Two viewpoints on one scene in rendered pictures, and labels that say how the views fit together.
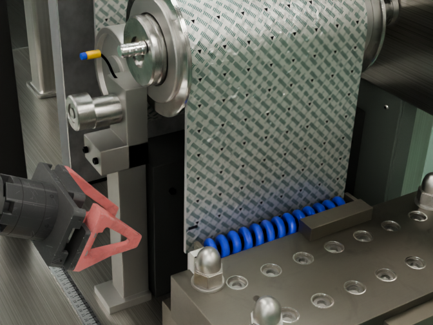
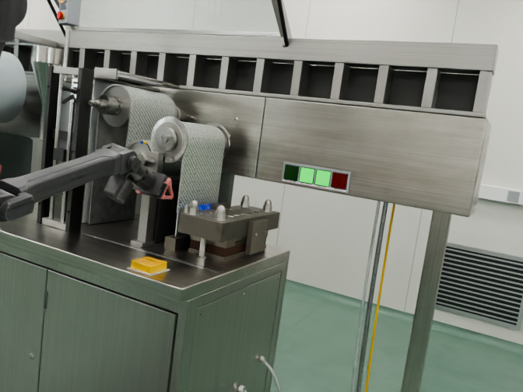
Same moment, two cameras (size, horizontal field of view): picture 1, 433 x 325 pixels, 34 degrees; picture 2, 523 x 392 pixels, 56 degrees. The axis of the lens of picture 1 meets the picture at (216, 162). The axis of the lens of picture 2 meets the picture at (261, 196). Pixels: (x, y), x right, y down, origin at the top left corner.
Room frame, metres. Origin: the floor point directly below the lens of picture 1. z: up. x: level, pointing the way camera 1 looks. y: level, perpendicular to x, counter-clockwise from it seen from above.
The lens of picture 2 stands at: (-0.82, 0.62, 1.31)
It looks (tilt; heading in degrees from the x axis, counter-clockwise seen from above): 7 degrees down; 329
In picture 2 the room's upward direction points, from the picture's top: 8 degrees clockwise
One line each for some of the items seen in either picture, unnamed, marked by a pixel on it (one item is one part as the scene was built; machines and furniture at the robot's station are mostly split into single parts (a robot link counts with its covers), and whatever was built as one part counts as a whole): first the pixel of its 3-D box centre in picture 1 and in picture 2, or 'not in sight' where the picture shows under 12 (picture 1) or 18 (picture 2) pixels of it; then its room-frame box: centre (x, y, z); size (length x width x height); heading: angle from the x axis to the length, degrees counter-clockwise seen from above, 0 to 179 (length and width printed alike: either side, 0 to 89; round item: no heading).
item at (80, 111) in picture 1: (80, 111); (142, 159); (0.70, 0.15, 1.18); 0.04 x 0.02 x 0.04; 32
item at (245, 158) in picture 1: (273, 160); (201, 183); (0.72, -0.07, 1.11); 0.23 x 0.01 x 0.18; 122
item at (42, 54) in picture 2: not in sight; (50, 57); (1.38, 0.36, 1.50); 0.14 x 0.14 x 0.06
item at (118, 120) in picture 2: not in sight; (140, 110); (1.00, 0.09, 1.33); 0.25 x 0.14 x 0.14; 122
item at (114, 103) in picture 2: not in sight; (109, 105); (0.91, 0.22, 1.33); 0.06 x 0.06 x 0.06; 32
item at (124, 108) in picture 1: (116, 199); (146, 198); (0.72, 0.12, 1.05); 0.06 x 0.05 x 0.31; 122
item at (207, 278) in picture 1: (208, 265); (194, 207); (0.60, 0.00, 1.05); 0.04 x 0.04 x 0.04
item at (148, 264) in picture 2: not in sight; (149, 264); (0.45, 0.18, 0.91); 0.07 x 0.07 x 0.02; 32
